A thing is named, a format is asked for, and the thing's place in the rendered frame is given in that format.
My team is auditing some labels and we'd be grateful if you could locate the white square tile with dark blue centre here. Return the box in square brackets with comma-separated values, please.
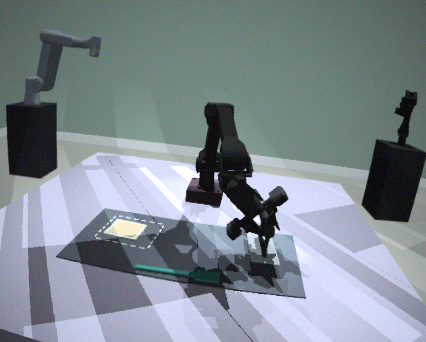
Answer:
[104, 219, 147, 241]

